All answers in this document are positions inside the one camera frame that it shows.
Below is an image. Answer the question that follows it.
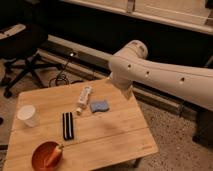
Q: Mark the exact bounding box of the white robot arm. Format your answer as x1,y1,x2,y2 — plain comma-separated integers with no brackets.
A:
108,40,213,111

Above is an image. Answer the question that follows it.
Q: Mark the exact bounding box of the blue sponge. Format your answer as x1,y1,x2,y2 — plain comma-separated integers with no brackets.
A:
90,100,109,113

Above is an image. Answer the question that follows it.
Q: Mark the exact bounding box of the white tube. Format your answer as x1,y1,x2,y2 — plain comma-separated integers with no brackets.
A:
76,86,92,115

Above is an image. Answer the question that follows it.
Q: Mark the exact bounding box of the wooden table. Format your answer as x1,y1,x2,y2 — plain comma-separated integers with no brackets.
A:
3,79,158,171

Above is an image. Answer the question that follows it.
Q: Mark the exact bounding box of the red bowl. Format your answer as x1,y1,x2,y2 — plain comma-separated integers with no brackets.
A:
31,141,62,171

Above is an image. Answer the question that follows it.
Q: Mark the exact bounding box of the black office chair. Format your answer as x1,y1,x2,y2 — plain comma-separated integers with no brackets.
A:
0,0,64,99

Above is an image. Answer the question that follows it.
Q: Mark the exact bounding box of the black cable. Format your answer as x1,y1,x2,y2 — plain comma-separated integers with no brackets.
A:
48,50,84,88

